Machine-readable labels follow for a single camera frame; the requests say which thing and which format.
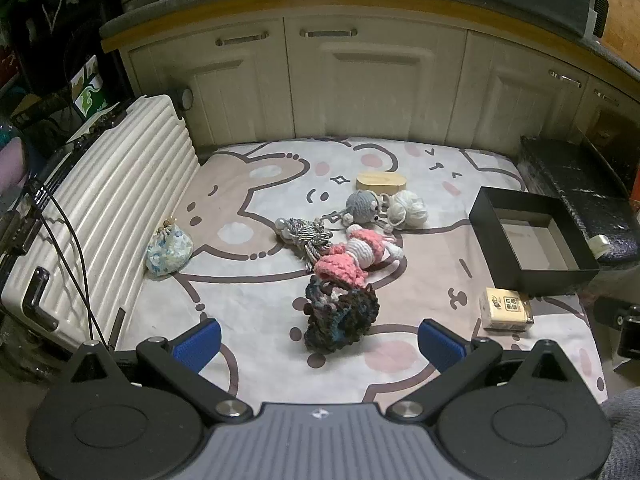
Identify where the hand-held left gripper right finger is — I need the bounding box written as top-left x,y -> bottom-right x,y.
389,319 -> 576,423

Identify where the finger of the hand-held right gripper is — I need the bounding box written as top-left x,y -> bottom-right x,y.
618,331 -> 640,361
596,296 -> 640,331

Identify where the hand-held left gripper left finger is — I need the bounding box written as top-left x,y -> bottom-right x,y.
66,319 -> 252,423

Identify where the floral fabric pouch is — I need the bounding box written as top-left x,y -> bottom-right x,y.
145,216 -> 194,281

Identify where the dark brown blue crochet piece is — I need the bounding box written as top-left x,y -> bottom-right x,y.
292,276 -> 381,352

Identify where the black cardboard box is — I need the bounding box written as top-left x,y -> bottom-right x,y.
468,186 -> 601,297

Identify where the pink crochet doll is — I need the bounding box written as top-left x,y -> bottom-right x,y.
313,225 -> 405,293

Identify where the white yarn ball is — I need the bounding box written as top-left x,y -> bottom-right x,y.
387,190 -> 429,232

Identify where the rope knot with pearls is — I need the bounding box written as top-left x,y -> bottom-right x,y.
275,216 -> 334,274

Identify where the grey crochet mouse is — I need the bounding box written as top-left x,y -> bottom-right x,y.
330,190 -> 389,226

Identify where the wooden block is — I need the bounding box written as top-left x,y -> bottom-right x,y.
356,171 -> 407,194

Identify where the yellow tissue packet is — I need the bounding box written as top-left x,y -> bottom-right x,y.
479,287 -> 535,332

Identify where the printed cartoon blanket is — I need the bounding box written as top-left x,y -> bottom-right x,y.
115,136 -> 608,406

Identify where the person's grey clothing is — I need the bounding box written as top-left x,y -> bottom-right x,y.
600,392 -> 640,480

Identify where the white ribbed suitcase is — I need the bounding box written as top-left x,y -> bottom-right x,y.
0,87 -> 202,357

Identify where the purple cloth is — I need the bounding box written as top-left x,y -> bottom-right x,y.
0,137 -> 30,197

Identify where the cream cabinet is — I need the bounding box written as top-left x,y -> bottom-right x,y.
120,12 -> 640,161

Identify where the green white carton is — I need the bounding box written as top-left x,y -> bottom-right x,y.
70,55 -> 113,117

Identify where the white appliance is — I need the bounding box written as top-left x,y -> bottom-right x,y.
582,0 -> 611,41

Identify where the grey countertop with wooden edge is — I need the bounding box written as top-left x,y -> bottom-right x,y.
100,0 -> 640,78

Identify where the dark cluttered shelf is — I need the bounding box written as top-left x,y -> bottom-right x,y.
0,0 -> 123,128

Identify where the black cable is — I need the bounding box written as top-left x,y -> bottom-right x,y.
25,180 -> 108,348
30,200 -> 98,343

